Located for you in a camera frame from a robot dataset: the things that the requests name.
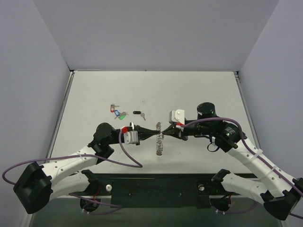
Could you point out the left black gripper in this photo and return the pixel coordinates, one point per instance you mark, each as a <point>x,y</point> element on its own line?
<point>139,133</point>

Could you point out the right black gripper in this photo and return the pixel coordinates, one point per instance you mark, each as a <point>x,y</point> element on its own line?
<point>179,132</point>

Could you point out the white disc wire keyring holder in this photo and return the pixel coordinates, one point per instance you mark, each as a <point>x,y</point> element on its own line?
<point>159,140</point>

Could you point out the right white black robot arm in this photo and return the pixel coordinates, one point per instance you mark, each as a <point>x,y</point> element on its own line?
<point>227,135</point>

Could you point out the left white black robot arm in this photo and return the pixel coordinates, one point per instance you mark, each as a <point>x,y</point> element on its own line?
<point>40,182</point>

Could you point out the black tag silver key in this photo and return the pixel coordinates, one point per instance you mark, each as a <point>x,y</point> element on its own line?
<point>140,113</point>

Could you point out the green key tag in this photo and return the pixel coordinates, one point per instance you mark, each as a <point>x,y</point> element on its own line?
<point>122,115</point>

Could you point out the blue key tag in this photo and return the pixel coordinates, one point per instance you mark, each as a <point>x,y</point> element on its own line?
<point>117,114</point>

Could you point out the red tag key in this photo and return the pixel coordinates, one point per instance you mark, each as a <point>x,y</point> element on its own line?
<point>113,107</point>

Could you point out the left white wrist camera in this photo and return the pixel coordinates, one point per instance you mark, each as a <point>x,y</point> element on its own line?
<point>130,137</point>

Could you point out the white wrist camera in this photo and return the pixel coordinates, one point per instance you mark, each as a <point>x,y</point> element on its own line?
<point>130,137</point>
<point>177,117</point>

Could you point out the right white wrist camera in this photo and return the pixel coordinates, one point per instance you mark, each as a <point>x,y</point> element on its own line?
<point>177,117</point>

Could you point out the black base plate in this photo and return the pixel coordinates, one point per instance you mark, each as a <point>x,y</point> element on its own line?
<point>154,190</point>

